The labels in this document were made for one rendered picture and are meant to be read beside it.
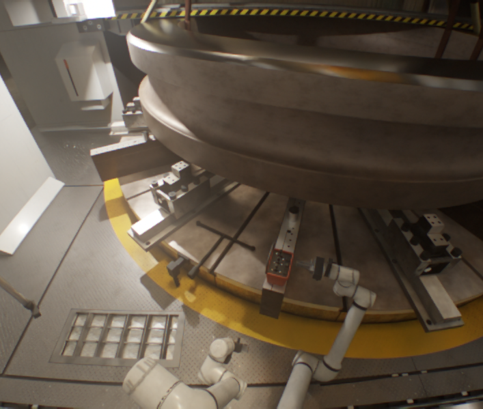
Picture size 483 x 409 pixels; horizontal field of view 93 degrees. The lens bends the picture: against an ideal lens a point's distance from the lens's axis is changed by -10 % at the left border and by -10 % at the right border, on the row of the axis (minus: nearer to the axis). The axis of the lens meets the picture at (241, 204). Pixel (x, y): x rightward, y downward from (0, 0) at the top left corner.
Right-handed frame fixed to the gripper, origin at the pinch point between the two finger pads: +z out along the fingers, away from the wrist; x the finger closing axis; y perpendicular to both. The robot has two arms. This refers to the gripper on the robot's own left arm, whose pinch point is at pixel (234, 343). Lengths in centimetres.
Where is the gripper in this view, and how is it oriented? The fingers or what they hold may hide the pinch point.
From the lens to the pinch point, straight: 169.8
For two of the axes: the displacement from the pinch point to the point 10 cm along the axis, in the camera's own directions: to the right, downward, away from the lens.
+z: 2.2, 4.3, 8.8
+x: -9.5, -1.1, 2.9
